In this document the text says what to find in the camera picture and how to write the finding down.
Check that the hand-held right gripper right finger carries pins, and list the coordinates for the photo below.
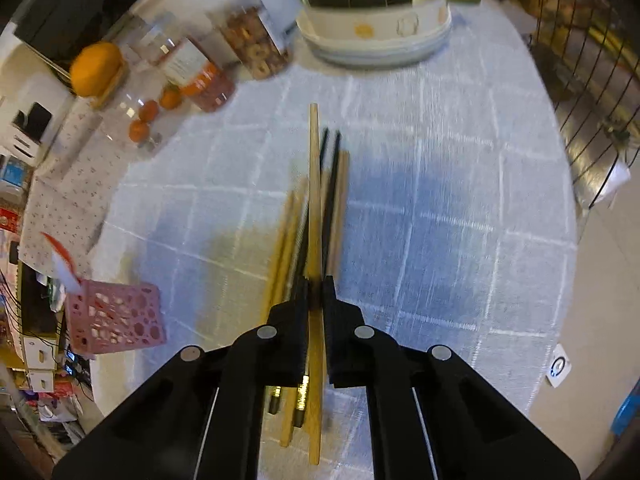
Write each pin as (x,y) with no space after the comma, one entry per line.
(330,312)

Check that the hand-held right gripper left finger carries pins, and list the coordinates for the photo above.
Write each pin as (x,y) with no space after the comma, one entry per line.
(302,312)

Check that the long light wooden chopstick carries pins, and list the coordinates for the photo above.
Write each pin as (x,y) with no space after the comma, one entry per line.
(314,185)

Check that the pink perforated plastic basket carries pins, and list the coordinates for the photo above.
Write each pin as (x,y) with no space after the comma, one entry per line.
(117,317)

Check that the white grid tablecloth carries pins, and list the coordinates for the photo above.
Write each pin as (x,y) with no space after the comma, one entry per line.
(440,220)

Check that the power strip with lights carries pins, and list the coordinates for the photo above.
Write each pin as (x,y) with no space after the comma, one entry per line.
(77,364)

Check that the small orange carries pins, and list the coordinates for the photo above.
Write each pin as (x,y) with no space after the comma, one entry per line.
(139,131)
(170,98)
(148,110)

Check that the red and white spoon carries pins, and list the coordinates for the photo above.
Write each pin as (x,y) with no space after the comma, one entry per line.
(62,260)

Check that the red spice jar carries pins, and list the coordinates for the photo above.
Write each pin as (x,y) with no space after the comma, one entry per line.
(205,77)

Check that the stack of white bowls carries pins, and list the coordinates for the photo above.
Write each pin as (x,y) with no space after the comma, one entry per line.
(380,55)

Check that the floral cabinet cloth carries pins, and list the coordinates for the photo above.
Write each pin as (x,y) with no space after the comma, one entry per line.
(65,200)

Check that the glass jar with cork lid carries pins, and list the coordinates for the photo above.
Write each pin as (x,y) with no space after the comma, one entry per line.
(125,110)

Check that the jar of dried rings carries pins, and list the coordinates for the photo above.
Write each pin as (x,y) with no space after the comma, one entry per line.
(252,42)

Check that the blue plastic item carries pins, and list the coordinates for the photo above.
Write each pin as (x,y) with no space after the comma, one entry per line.
(627,410)

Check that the large orange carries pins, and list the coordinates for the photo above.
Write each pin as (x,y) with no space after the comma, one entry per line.
(95,69)

